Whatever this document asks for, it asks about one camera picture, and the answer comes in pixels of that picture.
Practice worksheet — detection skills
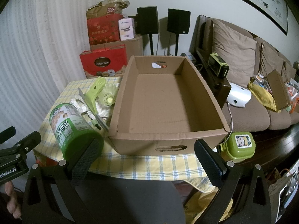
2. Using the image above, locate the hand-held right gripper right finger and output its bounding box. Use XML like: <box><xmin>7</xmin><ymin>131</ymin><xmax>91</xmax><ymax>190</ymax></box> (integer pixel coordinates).
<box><xmin>194</xmin><ymin>139</ymin><xmax>272</xmax><ymax>224</ymax></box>

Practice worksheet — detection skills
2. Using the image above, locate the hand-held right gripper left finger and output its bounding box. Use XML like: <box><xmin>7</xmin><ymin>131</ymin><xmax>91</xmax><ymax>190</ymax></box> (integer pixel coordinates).
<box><xmin>22</xmin><ymin>138</ymin><xmax>104</xmax><ymax>224</ymax></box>

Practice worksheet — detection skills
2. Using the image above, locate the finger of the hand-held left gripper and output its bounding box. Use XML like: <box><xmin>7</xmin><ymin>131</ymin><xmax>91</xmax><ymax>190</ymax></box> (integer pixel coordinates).
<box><xmin>0</xmin><ymin>131</ymin><xmax>42</xmax><ymax>162</ymax></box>
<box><xmin>0</xmin><ymin>126</ymin><xmax>16</xmax><ymax>145</ymax></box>

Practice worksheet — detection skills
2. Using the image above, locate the green snack can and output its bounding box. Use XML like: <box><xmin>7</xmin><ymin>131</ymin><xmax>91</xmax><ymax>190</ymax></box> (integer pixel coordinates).
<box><xmin>50</xmin><ymin>103</ymin><xmax>104</xmax><ymax>160</ymax></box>

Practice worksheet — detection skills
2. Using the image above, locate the white cloth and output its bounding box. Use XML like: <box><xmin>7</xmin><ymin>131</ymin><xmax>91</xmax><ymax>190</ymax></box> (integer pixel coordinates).
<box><xmin>70</xmin><ymin>93</ymin><xmax>115</xmax><ymax>126</ymax></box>

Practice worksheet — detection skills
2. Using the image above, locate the yellow-green shuttlecock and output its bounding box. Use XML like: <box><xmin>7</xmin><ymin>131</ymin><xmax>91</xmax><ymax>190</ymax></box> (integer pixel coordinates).
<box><xmin>101</xmin><ymin>84</ymin><xmax>117</xmax><ymax>105</ymax></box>

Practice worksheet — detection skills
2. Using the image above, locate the light green plastic tool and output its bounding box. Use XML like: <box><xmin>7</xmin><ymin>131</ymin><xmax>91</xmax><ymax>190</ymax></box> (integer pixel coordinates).
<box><xmin>78</xmin><ymin>78</ymin><xmax>110</xmax><ymax>132</ymax></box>

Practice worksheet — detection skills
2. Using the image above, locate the person's left hand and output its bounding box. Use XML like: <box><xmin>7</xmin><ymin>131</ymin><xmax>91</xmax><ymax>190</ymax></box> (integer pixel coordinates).
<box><xmin>0</xmin><ymin>181</ymin><xmax>22</xmax><ymax>221</ymax></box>

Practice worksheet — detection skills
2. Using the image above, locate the green lunch box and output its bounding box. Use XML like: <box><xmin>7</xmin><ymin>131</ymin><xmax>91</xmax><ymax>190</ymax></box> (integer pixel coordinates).
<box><xmin>220</xmin><ymin>132</ymin><xmax>256</xmax><ymax>163</ymax></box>

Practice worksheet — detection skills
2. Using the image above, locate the yellow cloth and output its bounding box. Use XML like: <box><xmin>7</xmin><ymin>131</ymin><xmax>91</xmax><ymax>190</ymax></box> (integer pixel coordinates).
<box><xmin>184</xmin><ymin>190</ymin><xmax>234</xmax><ymax>224</ymax></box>

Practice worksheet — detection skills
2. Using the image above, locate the yellow checked tablecloth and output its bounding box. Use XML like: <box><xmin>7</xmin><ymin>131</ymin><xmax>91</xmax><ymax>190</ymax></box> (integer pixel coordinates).
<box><xmin>33</xmin><ymin>77</ymin><xmax>220</xmax><ymax>193</ymax></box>

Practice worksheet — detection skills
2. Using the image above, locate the brown sofa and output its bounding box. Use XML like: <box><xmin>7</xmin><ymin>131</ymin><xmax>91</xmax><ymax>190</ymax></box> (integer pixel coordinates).
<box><xmin>194</xmin><ymin>14</ymin><xmax>299</xmax><ymax>131</ymax></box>

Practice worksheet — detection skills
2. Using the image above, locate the dark wooden coffee table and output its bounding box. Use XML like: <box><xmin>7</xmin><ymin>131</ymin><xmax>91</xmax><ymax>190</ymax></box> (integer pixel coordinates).
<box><xmin>217</xmin><ymin>124</ymin><xmax>299</xmax><ymax>182</ymax></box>

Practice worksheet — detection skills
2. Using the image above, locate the white dome device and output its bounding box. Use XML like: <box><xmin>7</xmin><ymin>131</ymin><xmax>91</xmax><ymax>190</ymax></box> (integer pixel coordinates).
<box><xmin>225</xmin><ymin>82</ymin><xmax>252</xmax><ymax>108</ymax></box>

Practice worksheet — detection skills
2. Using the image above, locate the brown paper shopping bag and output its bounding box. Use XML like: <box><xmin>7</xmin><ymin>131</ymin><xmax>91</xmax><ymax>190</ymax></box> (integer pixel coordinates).
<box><xmin>267</xmin><ymin>160</ymin><xmax>299</xmax><ymax>217</ymax></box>

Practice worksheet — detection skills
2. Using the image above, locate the yellow cloth bag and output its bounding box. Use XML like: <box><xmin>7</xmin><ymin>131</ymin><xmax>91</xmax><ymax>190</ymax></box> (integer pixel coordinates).
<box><xmin>248</xmin><ymin>76</ymin><xmax>278</xmax><ymax>111</ymax></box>

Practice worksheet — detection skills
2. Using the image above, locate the white curtain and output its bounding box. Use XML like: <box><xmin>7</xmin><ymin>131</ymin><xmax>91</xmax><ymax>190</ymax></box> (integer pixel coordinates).
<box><xmin>0</xmin><ymin>0</ymin><xmax>94</xmax><ymax>131</ymax></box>

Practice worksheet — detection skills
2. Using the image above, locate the red gift box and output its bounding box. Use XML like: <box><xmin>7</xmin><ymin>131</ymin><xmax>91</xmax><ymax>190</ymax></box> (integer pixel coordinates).
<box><xmin>79</xmin><ymin>44</ymin><xmax>128</xmax><ymax>79</ymax></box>

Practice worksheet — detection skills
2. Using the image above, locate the green portable radio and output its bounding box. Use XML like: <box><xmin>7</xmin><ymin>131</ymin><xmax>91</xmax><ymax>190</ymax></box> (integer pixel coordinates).
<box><xmin>208</xmin><ymin>52</ymin><xmax>230</xmax><ymax>78</ymax></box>

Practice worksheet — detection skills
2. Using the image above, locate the small brown cardboard box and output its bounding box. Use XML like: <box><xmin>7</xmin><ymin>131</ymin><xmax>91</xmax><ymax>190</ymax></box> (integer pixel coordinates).
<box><xmin>266</xmin><ymin>69</ymin><xmax>291</xmax><ymax>111</ymax></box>

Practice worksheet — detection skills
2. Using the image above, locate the grey electronic box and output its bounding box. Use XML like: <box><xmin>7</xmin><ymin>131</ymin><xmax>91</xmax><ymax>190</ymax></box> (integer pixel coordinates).
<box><xmin>183</xmin><ymin>51</ymin><xmax>198</xmax><ymax>62</ymax></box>

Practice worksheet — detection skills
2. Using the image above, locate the large beige cushion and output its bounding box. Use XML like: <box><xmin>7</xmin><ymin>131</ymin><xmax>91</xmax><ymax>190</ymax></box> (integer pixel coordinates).
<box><xmin>211</xmin><ymin>20</ymin><xmax>257</xmax><ymax>81</ymax></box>

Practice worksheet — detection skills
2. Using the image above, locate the large closed cardboard box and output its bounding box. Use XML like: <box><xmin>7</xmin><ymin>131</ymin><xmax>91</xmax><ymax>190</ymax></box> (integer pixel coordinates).
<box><xmin>121</xmin><ymin>35</ymin><xmax>143</xmax><ymax>62</ymax></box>

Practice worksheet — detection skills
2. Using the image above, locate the red gift bag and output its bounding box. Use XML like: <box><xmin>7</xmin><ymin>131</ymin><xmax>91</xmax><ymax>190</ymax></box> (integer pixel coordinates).
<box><xmin>87</xmin><ymin>14</ymin><xmax>125</xmax><ymax>46</ymax></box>

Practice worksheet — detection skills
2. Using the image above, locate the white tissue pack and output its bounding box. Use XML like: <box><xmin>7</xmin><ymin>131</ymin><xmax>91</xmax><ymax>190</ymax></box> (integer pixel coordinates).
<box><xmin>118</xmin><ymin>17</ymin><xmax>135</xmax><ymax>41</ymax></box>

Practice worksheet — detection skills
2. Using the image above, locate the black speaker on stand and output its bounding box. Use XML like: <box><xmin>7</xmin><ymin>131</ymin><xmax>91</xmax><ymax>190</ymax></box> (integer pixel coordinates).
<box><xmin>136</xmin><ymin>6</ymin><xmax>159</xmax><ymax>56</ymax></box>
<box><xmin>167</xmin><ymin>9</ymin><xmax>191</xmax><ymax>56</ymax></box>

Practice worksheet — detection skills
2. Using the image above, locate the crumpled brown paper bag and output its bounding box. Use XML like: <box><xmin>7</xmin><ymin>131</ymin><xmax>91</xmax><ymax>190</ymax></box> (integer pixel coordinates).
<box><xmin>86</xmin><ymin>0</ymin><xmax>130</xmax><ymax>20</ymax></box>

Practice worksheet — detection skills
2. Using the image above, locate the white cable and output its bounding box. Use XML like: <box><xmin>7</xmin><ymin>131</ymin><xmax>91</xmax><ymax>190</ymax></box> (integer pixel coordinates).
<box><xmin>223</xmin><ymin>104</ymin><xmax>235</xmax><ymax>145</ymax></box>

